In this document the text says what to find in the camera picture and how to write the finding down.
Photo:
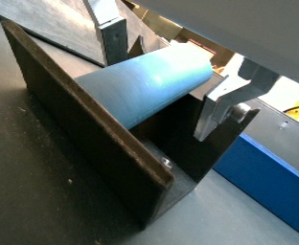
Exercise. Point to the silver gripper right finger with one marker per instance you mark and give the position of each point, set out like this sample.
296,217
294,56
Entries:
250,83

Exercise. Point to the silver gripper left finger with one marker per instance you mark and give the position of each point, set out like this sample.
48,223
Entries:
110,29

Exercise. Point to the light blue oval cylinder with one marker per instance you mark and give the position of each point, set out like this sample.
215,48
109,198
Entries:
137,87

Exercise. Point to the dark curved cradle fixture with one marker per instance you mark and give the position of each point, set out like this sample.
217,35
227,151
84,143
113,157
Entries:
151,164

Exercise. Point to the blue block with shaped holes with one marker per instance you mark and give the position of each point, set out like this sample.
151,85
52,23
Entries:
264,177

